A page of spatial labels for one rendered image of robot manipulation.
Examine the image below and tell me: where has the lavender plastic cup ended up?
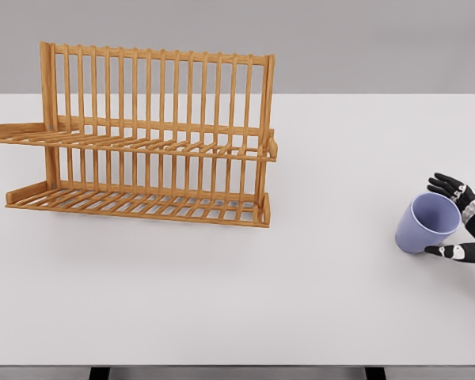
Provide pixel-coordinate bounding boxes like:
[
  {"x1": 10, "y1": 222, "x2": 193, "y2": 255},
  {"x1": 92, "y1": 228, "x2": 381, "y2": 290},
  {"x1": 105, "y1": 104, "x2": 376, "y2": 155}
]
[{"x1": 395, "y1": 192, "x2": 462, "y2": 255}]

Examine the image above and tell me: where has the wooden two-tier dish rack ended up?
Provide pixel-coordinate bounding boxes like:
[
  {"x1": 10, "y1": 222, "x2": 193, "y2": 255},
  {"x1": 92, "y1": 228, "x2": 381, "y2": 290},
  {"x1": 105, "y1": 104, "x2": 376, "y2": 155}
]
[{"x1": 0, "y1": 40, "x2": 279, "y2": 229}]

